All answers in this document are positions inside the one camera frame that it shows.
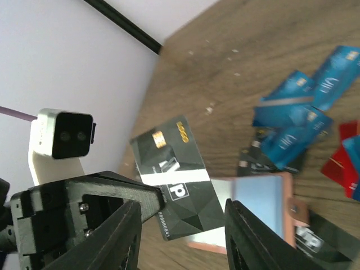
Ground blue card pile top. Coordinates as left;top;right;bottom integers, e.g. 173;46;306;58
253;46;359;169

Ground black card beside holder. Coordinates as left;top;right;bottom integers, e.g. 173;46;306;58
295;211;359;267

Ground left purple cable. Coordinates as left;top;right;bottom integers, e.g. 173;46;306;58
0;106;37;121

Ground black VIP card front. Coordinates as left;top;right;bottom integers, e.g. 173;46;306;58
130;115;224;241

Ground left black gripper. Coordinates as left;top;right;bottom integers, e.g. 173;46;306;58
1;174;124;269

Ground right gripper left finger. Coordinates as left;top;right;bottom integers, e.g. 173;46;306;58
45;201;142;270

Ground black cards under blue pile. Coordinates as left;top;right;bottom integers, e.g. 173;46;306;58
237;128;307;177

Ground red card pile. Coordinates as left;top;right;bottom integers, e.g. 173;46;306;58
321;120;359;198

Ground left black frame post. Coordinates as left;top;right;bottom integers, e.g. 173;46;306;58
84;0;162;55

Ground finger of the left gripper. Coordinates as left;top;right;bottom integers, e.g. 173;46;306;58
92;171;166;223

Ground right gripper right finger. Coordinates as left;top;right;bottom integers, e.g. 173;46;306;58
224;199;318;270

